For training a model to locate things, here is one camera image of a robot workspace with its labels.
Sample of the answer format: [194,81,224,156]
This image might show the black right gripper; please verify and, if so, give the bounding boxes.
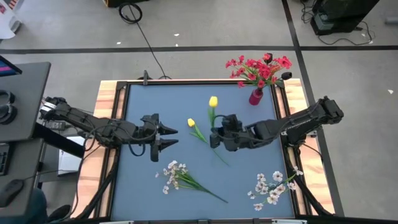
[209,122,261,152]

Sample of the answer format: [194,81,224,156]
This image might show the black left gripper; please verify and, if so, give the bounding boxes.
[133,112,180,163]

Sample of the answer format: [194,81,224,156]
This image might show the white artificial flower bunch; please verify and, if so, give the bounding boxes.
[154,159,229,204]
[247,166,305,212]

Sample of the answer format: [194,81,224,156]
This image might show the yellow artificial tulip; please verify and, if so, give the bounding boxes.
[207,95,220,129]
[187,118,230,167]

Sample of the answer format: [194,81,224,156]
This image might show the red artificial flower bunch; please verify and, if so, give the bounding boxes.
[224,52,294,94]

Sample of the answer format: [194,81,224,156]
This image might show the red ribbed glass vase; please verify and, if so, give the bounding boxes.
[248,88,264,106]

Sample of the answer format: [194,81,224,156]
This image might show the blue table mat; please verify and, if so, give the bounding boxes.
[111,83,295,221]

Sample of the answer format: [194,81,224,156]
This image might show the black floor tape line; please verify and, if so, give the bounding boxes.
[0,45,398,55]
[281,0,345,216]

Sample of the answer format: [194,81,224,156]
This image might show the person's shoe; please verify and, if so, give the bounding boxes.
[48,203,72,223]

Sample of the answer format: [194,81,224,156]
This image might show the black side desk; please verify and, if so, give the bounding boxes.
[0,61,52,218]

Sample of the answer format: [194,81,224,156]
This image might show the person's leg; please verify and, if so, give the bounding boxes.
[18,188,49,224]

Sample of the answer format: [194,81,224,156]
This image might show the black headphones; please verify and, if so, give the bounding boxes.
[0,89,19,126]

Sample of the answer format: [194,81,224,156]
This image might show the black keyboard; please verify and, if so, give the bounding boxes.
[0,142,12,177]

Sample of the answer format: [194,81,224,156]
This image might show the black computer mouse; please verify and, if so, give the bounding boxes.
[0,179,25,208]

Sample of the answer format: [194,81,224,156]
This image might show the lit computer screen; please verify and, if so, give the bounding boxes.
[0,55,23,78]

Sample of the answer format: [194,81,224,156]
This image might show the black equipment case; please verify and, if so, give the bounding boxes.
[310,0,381,36]

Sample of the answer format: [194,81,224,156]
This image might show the white board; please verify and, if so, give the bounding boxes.
[0,0,23,40]

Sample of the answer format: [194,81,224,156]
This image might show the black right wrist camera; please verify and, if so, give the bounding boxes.
[221,113,243,133]

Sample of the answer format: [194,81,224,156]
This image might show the black table frame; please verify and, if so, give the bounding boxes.
[93,78,336,224]

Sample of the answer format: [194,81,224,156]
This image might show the black cable conduit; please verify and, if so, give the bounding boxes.
[284,146,332,217]
[76,146,121,220]

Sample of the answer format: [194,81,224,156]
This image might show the black floor cable with coil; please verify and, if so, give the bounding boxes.
[118,2,172,80]

